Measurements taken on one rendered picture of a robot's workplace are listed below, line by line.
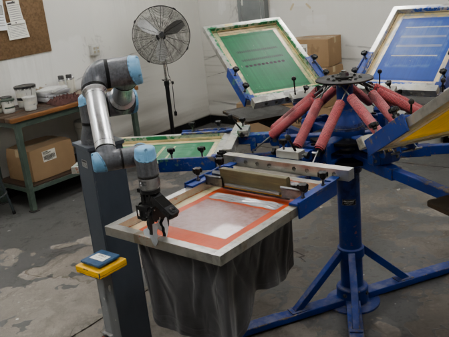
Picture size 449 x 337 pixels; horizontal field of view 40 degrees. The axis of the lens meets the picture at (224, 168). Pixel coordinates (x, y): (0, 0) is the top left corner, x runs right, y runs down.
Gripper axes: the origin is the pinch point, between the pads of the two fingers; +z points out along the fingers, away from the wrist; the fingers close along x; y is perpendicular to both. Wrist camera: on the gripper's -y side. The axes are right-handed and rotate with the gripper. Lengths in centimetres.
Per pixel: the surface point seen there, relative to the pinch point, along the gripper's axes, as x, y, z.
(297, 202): -46, -29, -3
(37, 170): -161, 327, 64
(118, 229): 1.3, 21.5, -0.9
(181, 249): 1.9, -11.6, 0.3
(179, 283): -7.6, 1.4, 21.4
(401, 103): -149, -28, -19
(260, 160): -80, 11, -6
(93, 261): 22.4, 11.8, 1.0
